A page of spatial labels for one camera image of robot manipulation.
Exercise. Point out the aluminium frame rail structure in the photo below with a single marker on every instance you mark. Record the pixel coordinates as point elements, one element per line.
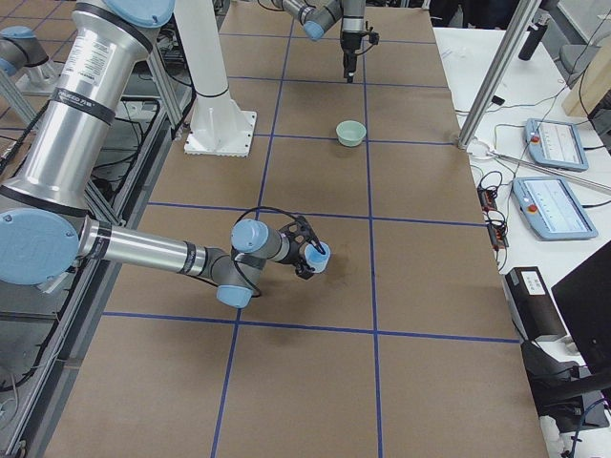
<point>48,325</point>

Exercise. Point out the orange black circuit device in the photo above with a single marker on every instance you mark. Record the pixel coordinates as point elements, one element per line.
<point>495,220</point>

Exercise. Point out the lower teach pendant tablet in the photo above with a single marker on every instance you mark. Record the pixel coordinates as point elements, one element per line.
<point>551,209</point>

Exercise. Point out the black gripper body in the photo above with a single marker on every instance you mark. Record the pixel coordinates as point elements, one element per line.
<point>289,254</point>
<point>348,42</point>

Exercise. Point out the teach pendant tablet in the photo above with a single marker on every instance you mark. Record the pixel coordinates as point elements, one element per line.
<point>555,144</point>
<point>551,209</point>

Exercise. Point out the wooden board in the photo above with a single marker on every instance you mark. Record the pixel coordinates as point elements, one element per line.
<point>592,86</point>

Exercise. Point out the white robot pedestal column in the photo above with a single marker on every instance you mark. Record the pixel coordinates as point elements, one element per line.
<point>218,126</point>

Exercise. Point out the mint green bowl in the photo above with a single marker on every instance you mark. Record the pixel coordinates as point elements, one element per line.
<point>350,133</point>

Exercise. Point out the thin metal rod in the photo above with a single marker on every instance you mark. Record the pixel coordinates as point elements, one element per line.
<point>552,171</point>

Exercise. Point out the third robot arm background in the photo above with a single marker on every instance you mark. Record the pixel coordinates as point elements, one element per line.
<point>26,63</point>

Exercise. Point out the upper teach pendant tablet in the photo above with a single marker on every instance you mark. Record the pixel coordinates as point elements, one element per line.
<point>555,144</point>

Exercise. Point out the small black square pad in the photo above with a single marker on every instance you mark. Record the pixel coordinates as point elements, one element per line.
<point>498,100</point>

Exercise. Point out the black computer monitor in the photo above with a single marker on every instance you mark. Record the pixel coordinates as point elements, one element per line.
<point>583,300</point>

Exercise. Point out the light blue plastic cup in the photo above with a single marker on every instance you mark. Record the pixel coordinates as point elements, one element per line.
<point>316,260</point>

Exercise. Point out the black box with white label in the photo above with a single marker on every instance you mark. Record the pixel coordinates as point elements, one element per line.
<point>536,314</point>

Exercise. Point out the aluminium frame post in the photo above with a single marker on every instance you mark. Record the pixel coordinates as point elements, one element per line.
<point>506,50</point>

